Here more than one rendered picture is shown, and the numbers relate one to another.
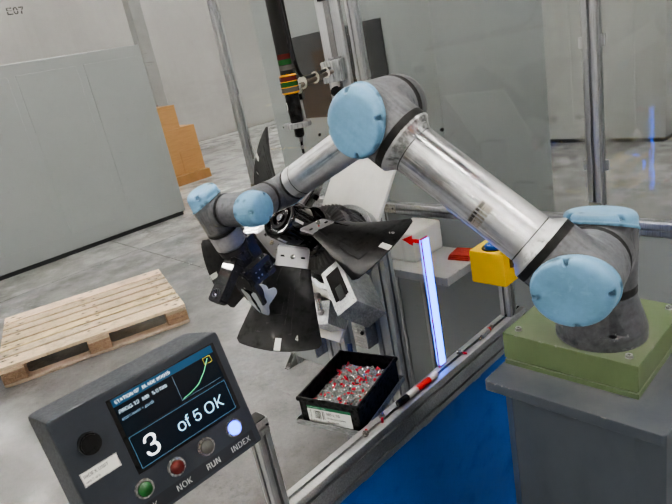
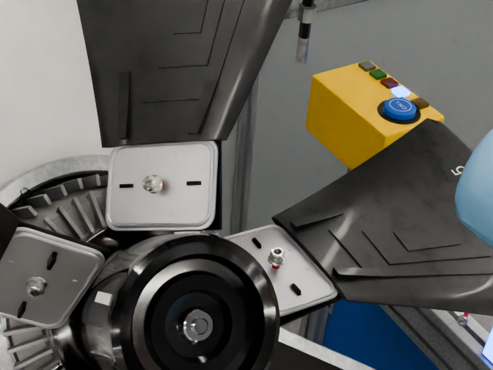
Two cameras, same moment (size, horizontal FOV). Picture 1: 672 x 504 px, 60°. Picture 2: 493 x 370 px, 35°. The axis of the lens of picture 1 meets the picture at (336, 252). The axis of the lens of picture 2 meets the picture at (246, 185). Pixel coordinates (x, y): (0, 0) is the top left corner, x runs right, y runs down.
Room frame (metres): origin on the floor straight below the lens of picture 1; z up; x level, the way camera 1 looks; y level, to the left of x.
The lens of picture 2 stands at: (1.45, 0.46, 1.61)
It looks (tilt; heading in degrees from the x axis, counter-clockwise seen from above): 39 degrees down; 277
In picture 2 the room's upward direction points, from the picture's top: 5 degrees clockwise
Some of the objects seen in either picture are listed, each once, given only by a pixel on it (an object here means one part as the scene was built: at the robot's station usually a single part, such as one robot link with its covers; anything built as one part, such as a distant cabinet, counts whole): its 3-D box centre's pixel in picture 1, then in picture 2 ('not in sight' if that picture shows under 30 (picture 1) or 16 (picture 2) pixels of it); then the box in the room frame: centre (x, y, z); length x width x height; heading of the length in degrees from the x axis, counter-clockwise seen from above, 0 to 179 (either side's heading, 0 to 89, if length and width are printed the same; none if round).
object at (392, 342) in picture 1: (394, 354); not in sight; (1.80, -0.13, 0.58); 0.09 x 0.05 x 1.15; 41
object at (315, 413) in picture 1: (350, 388); not in sight; (1.21, 0.03, 0.85); 0.22 x 0.17 x 0.07; 147
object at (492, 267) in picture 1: (503, 259); (370, 126); (1.40, -0.43, 1.02); 0.16 x 0.10 x 0.11; 131
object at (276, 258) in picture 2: not in sight; (276, 263); (1.47, 0.03, 1.19); 0.01 x 0.01 x 0.03
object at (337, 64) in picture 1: (334, 70); not in sight; (2.08, -0.12, 1.54); 0.10 x 0.07 x 0.09; 166
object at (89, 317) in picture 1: (93, 320); not in sight; (3.98, 1.86, 0.07); 1.20 x 1.00 x 0.15; 113
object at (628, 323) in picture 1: (600, 306); not in sight; (0.90, -0.44, 1.11); 0.15 x 0.15 x 0.10
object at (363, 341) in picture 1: (368, 310); not in sight; (1.86, -0.07, 0.73); 0.15 x 0.09 x 0.22; 131
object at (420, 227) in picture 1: (410, 238); not in sight; (2.00, -0.28, 0.92); 0.17 x 0.16 x 0.11; 131
